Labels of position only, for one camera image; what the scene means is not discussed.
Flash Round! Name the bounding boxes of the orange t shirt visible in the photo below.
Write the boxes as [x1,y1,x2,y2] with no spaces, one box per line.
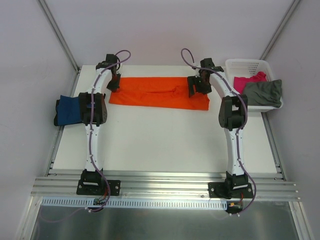
[108,76,210,111]

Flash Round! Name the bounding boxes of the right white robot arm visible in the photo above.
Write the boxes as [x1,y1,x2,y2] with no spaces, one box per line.
[187,58,249,199]

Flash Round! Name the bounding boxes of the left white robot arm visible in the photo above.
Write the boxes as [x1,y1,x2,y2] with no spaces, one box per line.
[78,54,121,194]

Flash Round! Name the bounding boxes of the white plastic basket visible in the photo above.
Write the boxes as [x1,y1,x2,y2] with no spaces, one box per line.
[225,59,283,112]

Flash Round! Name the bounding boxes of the pink t shirt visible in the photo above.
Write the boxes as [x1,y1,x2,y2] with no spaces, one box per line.
[233,71,267,94]

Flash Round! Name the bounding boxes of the blue folded t shirt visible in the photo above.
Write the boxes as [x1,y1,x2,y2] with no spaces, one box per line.
[54,95,82,126]

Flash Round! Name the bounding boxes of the grey t shirt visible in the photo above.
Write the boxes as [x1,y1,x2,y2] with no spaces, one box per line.
[242,79,282,109]

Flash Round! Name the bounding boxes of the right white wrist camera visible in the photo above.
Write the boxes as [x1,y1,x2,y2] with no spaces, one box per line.
[191,64,201,77]

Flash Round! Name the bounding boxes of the aluminium mounting rail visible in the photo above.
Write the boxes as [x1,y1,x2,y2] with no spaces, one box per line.
[31,169,302,202]

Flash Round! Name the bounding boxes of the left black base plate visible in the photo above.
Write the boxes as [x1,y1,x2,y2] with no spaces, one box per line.
[76,180,121,196]

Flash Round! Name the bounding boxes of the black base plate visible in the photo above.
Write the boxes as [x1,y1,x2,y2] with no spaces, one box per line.
[208,182,254,200]
[76,180,121,196]

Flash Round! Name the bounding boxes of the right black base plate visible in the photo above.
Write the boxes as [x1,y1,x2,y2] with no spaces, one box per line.
[208,182,254,200]

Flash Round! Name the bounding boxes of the white slotted cable duct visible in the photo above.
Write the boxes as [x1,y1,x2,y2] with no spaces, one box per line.
[41,197,227,210]

